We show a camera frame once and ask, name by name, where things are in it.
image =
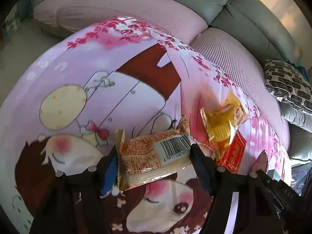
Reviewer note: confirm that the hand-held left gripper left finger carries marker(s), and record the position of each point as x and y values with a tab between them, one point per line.
109	173

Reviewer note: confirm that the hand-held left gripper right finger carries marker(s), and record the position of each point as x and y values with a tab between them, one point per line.
202	170

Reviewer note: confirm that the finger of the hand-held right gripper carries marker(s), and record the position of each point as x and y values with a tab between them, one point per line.
286	196

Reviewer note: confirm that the beige snack packet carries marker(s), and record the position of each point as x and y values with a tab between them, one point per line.
151	158

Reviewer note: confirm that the red-orange snack packet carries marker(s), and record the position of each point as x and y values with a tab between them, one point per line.
231	153

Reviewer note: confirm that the yellow snack packet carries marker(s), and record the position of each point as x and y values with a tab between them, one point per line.
219	126

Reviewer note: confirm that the grey pillow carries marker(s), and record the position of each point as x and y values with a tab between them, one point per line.
297	118

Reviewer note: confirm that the pink printed blanket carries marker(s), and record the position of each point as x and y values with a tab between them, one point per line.
121	90

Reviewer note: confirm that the black and white patterned pillow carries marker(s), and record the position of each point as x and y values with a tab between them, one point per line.
287	82

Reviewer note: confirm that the grey sofa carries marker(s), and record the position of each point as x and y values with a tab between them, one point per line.
243	12

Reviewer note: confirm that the pink sofa cover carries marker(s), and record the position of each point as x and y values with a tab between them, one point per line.
109	7

